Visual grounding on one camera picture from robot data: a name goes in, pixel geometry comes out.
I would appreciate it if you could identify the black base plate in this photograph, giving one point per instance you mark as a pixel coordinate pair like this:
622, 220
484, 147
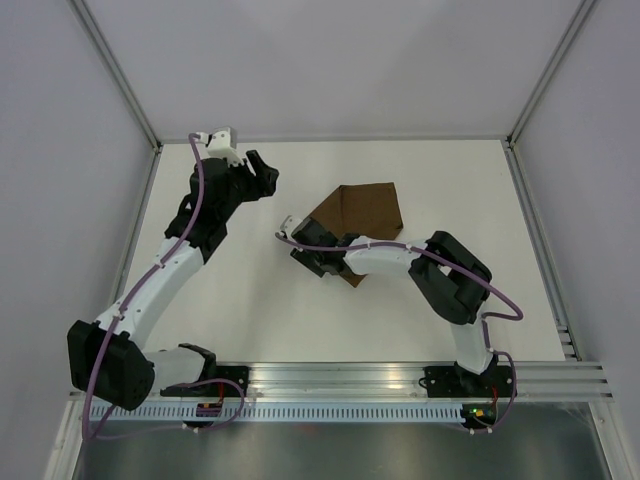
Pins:
235, 375
451, 381

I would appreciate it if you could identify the right aluminium frame post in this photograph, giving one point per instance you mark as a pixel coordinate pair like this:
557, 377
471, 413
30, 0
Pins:
571, 33

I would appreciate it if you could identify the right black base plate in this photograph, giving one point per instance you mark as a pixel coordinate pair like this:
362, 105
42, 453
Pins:
451, 381

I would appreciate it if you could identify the aluminium frame post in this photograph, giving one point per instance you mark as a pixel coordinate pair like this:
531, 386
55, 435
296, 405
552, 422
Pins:
100, 44
571, 33

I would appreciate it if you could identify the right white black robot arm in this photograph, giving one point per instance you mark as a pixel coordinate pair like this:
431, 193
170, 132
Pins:
454, 282

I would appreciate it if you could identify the aluminium mounting rail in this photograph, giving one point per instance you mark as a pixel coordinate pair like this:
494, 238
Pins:
561, 381

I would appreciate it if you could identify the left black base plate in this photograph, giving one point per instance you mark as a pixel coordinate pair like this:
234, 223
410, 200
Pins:
235, 375

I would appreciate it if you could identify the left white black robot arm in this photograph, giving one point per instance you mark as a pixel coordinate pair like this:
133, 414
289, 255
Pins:
107, 356

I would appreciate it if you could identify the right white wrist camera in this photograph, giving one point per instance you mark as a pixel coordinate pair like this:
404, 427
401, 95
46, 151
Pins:
288, 227

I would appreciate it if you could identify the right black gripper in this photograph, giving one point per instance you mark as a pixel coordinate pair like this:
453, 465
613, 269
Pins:
303, 257

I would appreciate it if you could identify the brown cloth napkin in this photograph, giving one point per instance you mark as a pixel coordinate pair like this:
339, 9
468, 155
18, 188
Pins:
370, 210

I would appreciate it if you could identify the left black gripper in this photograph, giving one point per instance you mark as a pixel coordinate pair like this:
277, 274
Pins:
259, 188

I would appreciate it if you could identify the left aluminium frame post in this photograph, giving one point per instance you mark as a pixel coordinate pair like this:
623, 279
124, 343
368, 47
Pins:
100, 44

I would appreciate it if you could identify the white slotted cable duct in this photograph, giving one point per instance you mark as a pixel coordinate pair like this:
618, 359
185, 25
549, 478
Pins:
294, 412

